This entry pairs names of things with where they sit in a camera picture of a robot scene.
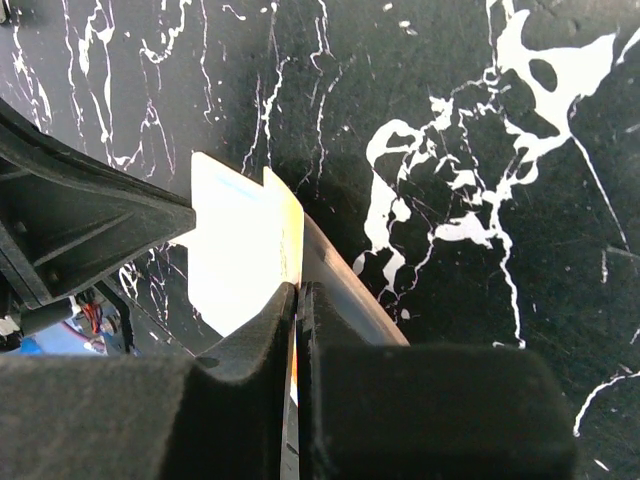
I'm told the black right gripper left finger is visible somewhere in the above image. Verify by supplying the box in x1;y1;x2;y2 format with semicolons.
1;283;297;479

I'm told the cream leather card holder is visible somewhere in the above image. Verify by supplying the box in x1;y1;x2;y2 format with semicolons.
302;214;409;346

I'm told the credit card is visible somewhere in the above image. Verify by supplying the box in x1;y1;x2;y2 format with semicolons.
184;152;304;479

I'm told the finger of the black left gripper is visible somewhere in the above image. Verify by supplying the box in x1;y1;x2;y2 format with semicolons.
1;103;196;310

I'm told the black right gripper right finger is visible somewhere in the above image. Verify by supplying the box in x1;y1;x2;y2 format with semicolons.
297;282;576;479

